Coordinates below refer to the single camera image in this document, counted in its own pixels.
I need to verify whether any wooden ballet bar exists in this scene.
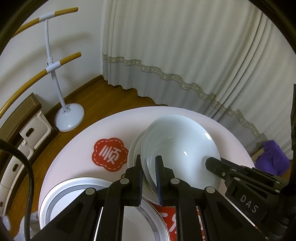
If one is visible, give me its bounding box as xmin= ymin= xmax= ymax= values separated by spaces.
xmin=12 ymin=7 xmax=79 ymax=38
xmin=1 ymin=52 xmax=82 ymax=118

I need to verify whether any upper wooden ballet bar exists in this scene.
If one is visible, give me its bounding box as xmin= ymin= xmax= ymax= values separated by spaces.
xmin=12 ymin=7 xmax=79 ymax=38

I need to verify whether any large white bowl back left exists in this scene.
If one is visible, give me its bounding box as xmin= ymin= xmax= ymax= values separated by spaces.
xmin=127 ymin=136 xmax=153 ymax=202

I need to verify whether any black braided cable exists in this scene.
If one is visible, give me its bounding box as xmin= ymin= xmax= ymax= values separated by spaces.
xmin=0 ymin=138 xmax=35 ymax=241

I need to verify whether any grey-white curtain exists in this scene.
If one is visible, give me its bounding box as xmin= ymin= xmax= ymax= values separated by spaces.
xmin=102 ymin=1 xmax=295 ymax=158

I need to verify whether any white towel on floor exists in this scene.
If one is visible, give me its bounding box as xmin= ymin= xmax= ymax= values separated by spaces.
xmin=1 ymin=211 xmax=41 ymax=241

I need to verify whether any grey-rimmed white plate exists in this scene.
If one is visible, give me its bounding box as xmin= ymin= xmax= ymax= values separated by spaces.
xmin=39 ymin=177 xmax=170 ymax=240

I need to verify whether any white bowl with label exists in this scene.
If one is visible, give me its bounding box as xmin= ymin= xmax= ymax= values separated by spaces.
xmin=133 ymin=132 xmax=154 ymax=202

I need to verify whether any white barre stand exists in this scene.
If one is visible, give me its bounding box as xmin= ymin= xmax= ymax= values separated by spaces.
xmin=44 ymin=20 xmax=85 ymax=132

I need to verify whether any purple cloth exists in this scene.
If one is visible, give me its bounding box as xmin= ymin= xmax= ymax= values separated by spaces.
xmin=255 ymin=140 xmax=290 ymax=176

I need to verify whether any dark wooden bench cabinet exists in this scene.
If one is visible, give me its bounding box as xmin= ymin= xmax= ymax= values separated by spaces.
xmin=1 ymin=93 xmax=58 ymax=217

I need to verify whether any lower wooden ballet bar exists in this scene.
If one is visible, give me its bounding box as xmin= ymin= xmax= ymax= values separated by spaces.
xmin=1 ymin=52 xmax=82 ymax=118

